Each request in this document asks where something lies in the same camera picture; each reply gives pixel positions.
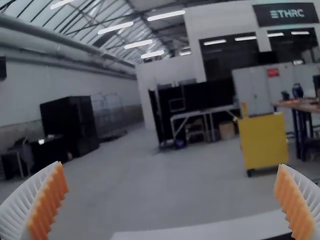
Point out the black partition wall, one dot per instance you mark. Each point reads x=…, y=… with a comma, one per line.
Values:
x=200, y=92

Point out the grey metal cabinet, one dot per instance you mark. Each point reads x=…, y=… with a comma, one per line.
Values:
x=252, y=85

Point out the blue workbench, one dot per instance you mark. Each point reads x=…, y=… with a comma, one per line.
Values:
x=300, y=105

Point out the grey metal table frame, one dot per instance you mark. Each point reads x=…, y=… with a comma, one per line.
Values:
x=200, y=112

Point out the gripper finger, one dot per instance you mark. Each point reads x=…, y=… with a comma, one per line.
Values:
x=22, y=212
x=305, y=212

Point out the brown cardboard carton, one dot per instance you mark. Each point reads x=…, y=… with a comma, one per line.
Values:
x=226, y=130

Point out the yellow wheeled cart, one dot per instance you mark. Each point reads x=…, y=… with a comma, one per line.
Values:
x=262, y=140

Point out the dark wall sign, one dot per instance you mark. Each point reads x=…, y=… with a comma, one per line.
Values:
x=287, y=13

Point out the black tall cabinet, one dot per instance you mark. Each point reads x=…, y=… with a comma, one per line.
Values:
x=67, y=125

